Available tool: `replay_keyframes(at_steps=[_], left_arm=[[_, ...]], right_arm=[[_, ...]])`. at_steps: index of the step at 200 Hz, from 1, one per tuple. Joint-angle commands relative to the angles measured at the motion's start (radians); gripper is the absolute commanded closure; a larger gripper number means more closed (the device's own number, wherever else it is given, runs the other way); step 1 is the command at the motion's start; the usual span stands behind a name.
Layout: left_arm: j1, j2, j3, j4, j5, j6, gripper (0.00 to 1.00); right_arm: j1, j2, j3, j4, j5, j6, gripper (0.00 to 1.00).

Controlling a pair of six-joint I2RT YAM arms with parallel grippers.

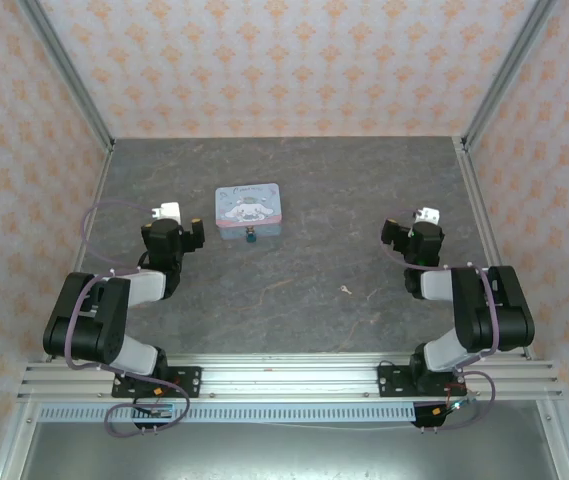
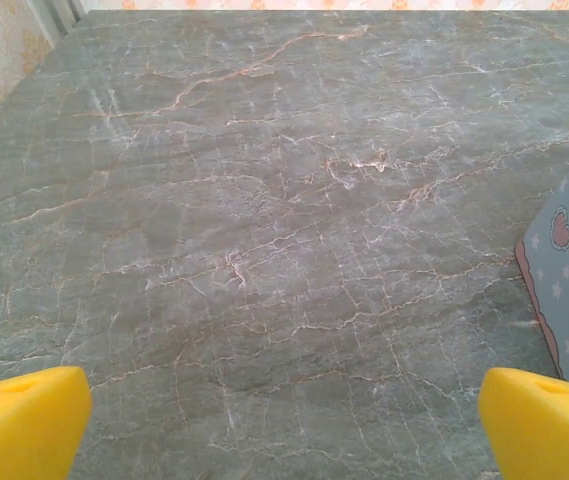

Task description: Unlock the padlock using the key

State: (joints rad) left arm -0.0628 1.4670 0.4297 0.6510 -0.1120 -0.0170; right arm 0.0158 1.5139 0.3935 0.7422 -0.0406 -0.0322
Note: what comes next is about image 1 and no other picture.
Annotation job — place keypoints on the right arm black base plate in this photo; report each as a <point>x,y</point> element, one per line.
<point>391,382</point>

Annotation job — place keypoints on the small silver key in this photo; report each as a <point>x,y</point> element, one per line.
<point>346,289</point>

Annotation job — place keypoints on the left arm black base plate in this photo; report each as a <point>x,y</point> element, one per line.
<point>189,382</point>

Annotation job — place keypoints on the aluminium table side rail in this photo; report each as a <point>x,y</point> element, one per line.
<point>95,200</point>
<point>484,240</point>

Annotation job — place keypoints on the grey metal sheet shelf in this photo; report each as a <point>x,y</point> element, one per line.
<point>284,452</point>

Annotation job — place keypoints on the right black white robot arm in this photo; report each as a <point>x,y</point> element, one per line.
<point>514,310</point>

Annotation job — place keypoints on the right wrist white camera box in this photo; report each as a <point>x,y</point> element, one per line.
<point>428,215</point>

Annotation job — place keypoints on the aluminium mounting rail beam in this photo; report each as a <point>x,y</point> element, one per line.
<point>289,380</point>

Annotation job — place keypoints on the light blue cartoon pouch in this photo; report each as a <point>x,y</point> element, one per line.
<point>249,210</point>

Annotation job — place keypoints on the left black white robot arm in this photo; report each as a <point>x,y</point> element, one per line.
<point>89,325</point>

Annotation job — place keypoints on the aluminium frame post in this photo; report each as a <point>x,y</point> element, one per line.
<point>71,80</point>
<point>506,80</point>

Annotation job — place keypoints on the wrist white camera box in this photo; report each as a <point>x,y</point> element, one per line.
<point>169,210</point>
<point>428,215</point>

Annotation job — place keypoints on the small circuit board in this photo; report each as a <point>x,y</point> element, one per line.
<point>156,411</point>
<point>456,405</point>

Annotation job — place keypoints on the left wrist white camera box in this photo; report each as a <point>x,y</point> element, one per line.
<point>169,210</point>

